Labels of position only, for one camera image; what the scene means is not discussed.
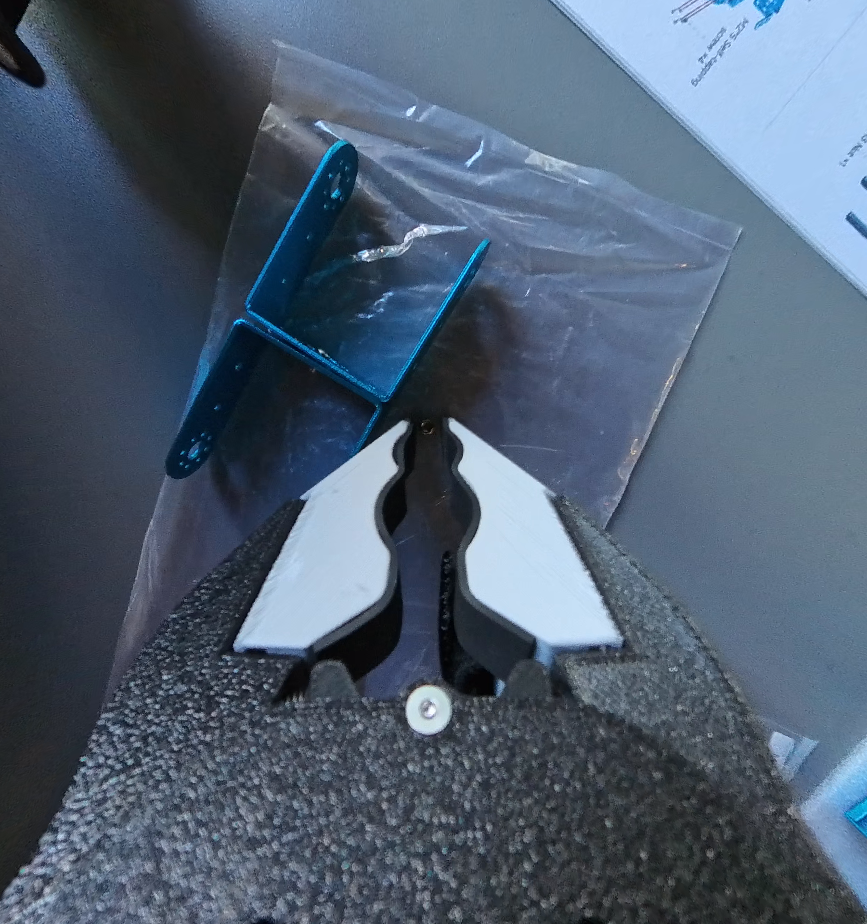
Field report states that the large clear plastic bag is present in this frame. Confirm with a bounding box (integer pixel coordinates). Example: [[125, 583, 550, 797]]
[[104, 39, 743, 695]]

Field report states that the white instruction manual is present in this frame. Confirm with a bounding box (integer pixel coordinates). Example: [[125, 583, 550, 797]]
[[552, 0, 867, 323]]

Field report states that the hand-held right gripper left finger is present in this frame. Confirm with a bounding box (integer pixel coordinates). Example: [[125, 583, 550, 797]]
[[234, 421, 413, 659]]

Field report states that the grey desk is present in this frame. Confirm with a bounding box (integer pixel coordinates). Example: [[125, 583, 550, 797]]
[[0, 0, 867, 924]]

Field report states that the white foam sheet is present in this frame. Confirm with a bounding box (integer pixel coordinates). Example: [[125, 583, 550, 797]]
[[802, 725, 867, 869]]

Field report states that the small bag of black screws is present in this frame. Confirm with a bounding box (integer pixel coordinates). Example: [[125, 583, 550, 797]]
[[767, 729, 819, 782]]

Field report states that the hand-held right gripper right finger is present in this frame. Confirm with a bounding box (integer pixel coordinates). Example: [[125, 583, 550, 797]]
[[444, 419, 625, 668]]

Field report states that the blue metal U bracket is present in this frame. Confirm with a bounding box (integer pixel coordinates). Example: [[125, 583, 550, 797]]
[[246, 141, 492, 404], [166, 321, 384, 482]]

